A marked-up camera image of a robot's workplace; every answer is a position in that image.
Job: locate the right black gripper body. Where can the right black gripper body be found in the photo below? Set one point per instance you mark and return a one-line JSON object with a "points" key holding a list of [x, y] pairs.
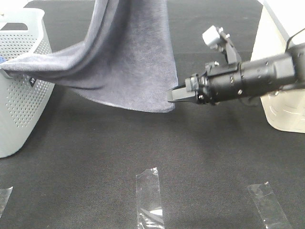
{"points": [[216, 84]]}

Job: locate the left clear tape strip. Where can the left clear tape strip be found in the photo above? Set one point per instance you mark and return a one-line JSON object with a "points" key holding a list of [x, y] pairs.
{"points": [[4, 197]]}

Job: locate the clear tape strip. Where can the clear tape strip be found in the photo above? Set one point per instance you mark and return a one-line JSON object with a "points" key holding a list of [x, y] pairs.
{"points": [[268, 207], [4, 197], [148, 200]]}

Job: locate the grey microfibre towel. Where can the grey microfibre towel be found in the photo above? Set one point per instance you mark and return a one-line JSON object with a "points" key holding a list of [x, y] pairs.
{"points": [[125, 60]]}

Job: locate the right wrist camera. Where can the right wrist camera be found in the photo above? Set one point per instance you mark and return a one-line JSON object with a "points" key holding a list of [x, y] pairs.
{"points": [[216, 39]]}

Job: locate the black table mat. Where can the black table mat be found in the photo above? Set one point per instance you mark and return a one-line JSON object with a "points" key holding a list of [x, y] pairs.
{"points": [[78, 167]]}

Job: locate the right clear tape strip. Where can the right clear tape strip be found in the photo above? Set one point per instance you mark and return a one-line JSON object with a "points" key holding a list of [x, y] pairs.
{"points": [[268, 207]]}

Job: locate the blue cloth in basket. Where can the blue cloth in basket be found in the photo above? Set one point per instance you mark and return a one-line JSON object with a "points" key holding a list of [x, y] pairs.
{"points": [[2, 59]]}

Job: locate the grey perforated laundry basket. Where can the grey perforated laundry basket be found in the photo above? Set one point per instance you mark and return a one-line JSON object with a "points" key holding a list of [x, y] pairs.
{"points": [[22, 98]]}

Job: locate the middle clear tape strip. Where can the middle clear tape strip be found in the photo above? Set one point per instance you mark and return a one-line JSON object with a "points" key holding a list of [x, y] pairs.
{"points": [[148, 200]]}

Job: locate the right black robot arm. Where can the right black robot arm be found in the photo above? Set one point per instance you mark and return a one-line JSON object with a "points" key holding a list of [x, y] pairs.
{"points": [[282, 72]]}

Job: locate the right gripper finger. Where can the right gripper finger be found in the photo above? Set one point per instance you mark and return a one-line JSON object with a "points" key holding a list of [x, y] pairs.
{"points": [[180, 94]]}

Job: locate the white plastic basket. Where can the white plastic basket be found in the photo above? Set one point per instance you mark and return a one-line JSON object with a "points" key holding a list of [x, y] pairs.
{"points": [[281, 21]]}

